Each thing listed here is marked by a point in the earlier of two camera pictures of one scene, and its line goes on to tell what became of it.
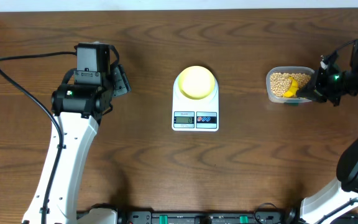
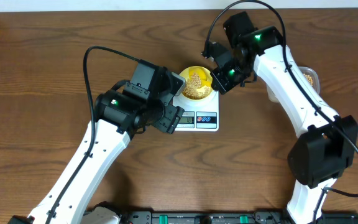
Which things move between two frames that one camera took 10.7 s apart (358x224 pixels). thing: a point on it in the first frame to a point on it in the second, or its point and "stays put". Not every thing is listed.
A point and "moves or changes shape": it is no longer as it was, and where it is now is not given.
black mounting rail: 202,217 stays put
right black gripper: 318,93 to 224,86
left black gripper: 118,76 to 169,119
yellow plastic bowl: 196,83 stays put
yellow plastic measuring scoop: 292,91 moves or changes shape
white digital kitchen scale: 190,115 stays put
